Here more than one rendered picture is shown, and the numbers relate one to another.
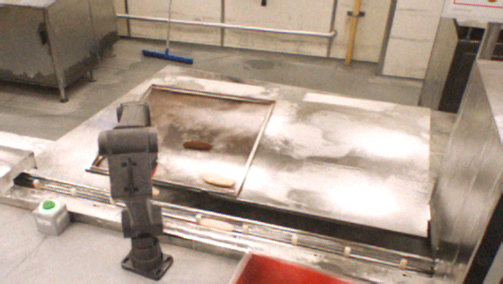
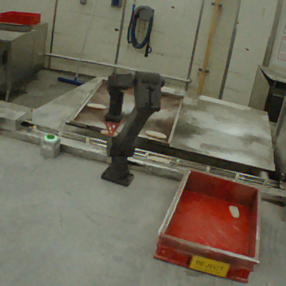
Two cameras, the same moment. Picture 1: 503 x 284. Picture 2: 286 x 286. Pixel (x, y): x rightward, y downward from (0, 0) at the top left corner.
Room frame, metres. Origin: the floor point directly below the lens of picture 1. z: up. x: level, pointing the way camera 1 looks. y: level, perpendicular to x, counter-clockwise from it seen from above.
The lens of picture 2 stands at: (-0.33, 0.37, 1.60)
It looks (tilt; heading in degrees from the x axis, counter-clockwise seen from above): 25 degrees down; 347
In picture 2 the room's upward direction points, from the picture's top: 10 degrees clockwise
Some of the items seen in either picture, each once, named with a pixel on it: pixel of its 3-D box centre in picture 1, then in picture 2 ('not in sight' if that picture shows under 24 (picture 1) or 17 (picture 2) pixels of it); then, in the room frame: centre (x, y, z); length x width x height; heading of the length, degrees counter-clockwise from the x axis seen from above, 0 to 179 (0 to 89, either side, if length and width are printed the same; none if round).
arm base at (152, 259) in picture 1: (145, 252); (118, 169); (0.92, 0.16, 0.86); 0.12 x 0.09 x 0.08; 63
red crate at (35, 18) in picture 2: not in sight; (20, 17); (4.78, 1.28, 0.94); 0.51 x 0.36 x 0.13; 74
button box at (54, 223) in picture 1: (53, 221); (50, 149); (1.08, 0.45, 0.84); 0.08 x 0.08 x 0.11; 70
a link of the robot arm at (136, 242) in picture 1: (141, 226); (118, 150); (0.94, 0.17, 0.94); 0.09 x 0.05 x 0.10; 6
